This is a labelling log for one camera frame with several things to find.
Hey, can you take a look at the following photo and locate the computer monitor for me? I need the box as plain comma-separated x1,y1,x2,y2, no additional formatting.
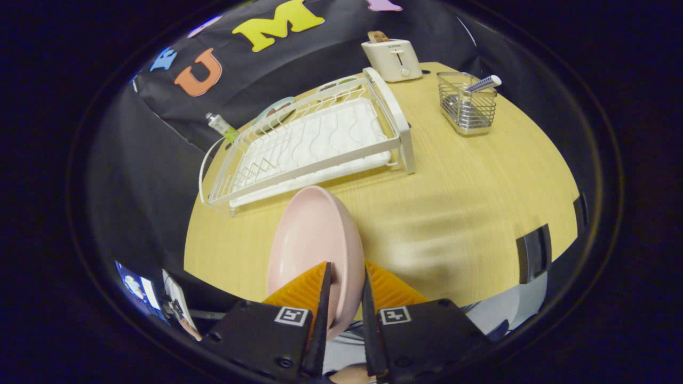
115,260,161,315

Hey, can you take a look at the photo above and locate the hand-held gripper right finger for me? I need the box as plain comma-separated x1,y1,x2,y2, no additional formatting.
362,260,494,383

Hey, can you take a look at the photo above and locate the green dish soap bottle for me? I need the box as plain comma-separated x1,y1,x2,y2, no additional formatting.
206,112,239,143

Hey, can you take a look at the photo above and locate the black table edge bracket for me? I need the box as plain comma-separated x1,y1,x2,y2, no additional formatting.
573,193,589,236
515,224,553,284

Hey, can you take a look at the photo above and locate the pink plate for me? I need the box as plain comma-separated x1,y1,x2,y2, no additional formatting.
267,185,366,340

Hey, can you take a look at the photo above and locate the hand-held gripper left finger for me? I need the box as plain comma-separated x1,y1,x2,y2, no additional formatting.
200,260,332,383

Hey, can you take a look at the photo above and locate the white spoon with striped handle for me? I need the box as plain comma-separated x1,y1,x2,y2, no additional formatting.
465,75,503,94

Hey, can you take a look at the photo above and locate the pale green plate with food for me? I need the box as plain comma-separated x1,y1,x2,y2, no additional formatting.
253,96,296,129

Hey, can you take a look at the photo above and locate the white dish rack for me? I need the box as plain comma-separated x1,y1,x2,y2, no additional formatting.
198,67,417,214

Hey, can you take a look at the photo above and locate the metal wire basket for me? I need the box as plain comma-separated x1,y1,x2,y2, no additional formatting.
438,72,498,135

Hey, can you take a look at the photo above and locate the white toaster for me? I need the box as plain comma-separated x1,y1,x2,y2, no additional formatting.
361,38,423,83

